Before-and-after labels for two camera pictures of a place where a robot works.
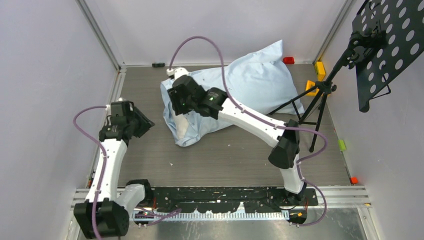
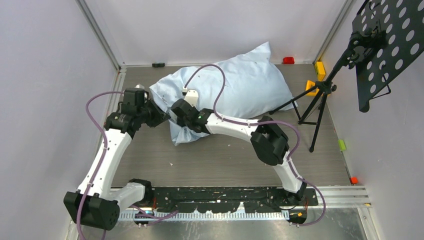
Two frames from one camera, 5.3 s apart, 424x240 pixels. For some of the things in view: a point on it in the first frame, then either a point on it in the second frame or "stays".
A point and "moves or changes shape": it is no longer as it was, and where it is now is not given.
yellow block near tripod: (308, 85) stays
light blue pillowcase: (259, 80) moves or changes shape
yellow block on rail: (320, 70) stays
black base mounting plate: (253, 199) stays
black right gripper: (177, 109) -> (181, 122)
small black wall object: (157, 65) stays
